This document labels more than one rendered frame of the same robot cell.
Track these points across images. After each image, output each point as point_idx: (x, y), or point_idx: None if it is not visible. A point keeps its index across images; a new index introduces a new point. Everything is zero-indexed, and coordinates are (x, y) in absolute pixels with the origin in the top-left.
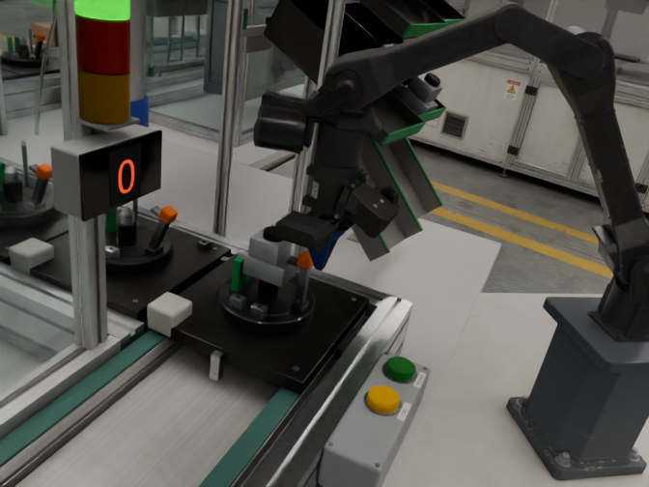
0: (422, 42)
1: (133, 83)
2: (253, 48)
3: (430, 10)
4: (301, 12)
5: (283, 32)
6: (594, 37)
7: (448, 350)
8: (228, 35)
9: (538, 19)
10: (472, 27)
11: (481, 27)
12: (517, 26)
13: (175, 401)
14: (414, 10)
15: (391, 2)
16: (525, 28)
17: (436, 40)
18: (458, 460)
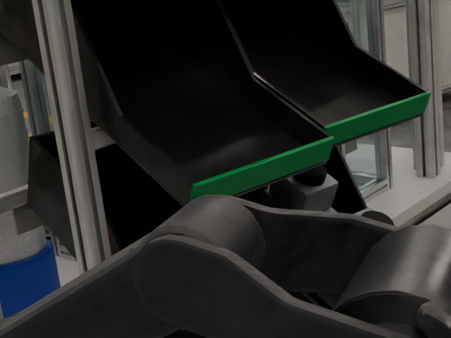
0: (4, 334)
1: (17, 236)
2: (39, 220)
3: (297, 115)
4: (57, 165)
5: (46, 200)
6: (401, 304)
7: None
8: None
9: (229, 267)
10: (94, 293)
11: (114, 292)
12: (188, 287)
13: None
14: (274, 117)
15: (217, 115)
16: (211, 290)
17: (29, 328)
18: None
